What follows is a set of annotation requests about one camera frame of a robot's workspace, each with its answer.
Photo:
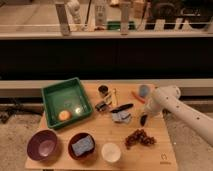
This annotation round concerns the orange carrot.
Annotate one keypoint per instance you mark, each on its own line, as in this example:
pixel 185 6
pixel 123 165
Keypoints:
pixel 138 97

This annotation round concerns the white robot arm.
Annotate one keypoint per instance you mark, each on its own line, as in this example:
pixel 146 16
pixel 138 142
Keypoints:
pixel 167 97

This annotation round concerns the black marker pen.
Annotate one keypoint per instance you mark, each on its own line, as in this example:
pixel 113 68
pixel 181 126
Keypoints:
pixel 122 107

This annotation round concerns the orange fruit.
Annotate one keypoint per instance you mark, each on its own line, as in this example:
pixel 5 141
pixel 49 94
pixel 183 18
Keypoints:
pixel 64 115

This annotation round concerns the small dark can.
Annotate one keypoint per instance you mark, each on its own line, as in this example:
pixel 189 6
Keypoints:
pixel 103 90

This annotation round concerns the blue sponge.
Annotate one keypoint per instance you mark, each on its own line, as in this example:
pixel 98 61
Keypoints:
pixel 83 145

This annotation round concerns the bunch of dark grapes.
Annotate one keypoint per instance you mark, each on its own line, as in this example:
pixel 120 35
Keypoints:
pixel 141 137

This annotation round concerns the white cup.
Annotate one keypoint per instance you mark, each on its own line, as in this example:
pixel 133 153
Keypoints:
pixel 111 153

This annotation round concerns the small black metal object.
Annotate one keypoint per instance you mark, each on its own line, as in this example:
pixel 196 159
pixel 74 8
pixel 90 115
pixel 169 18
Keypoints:
pixel 101 106

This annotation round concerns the blue cup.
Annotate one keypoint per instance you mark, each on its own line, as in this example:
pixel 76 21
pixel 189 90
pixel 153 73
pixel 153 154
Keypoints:
pixel 144 90

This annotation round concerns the green plastic tray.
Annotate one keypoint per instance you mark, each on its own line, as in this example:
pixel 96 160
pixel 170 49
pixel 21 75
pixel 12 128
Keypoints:
pixel 68 95

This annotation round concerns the purple bowl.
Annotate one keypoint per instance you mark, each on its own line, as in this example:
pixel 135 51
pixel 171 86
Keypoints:
pixel 43 146

